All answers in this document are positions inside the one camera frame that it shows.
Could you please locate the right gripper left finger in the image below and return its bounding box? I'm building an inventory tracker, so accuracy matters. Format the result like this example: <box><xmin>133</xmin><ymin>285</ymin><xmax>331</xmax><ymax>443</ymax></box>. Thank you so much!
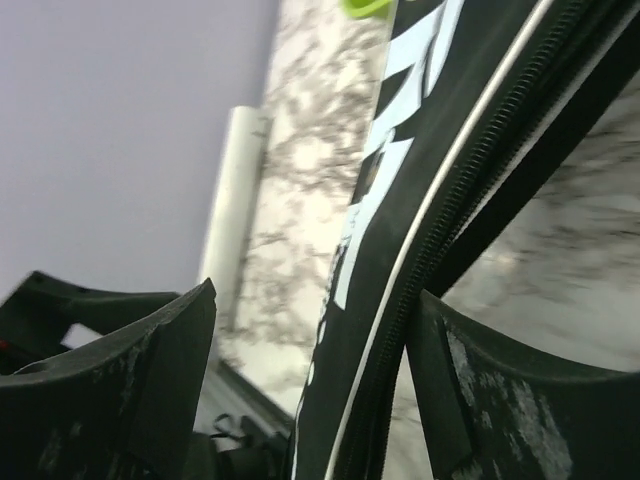
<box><xmin>1</xmin><ymin>281</ymin><xmax>216</xmax><ymax>479</ymax></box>

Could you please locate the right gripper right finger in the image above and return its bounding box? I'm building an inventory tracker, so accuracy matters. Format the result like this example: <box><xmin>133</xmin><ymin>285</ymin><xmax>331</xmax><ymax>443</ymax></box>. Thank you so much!
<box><xmin>407</xmin><ymin>292</ymin><xmax>639</xmax><ymax>479</ymax></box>

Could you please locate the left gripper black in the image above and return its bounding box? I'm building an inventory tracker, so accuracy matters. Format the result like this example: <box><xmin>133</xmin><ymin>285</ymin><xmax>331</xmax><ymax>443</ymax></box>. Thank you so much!
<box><xmin>1</xmin><ymin>271</ymin><xmax>179</xmax><ymax>375</ymax></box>

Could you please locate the black racket cover bag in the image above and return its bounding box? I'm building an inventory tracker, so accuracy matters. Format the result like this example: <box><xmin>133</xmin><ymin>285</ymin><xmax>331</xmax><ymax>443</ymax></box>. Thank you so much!
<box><xmin>282</xmin><ymin>1</ymin><xmax>639</xmax><ymax>479</ymax></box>

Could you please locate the green plastic basket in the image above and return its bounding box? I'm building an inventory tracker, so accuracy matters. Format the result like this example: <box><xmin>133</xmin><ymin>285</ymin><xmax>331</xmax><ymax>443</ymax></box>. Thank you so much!
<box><xmin>340</xmin><ymin>0</ymin><xmax>394</xmax><ymax>20</ymax></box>

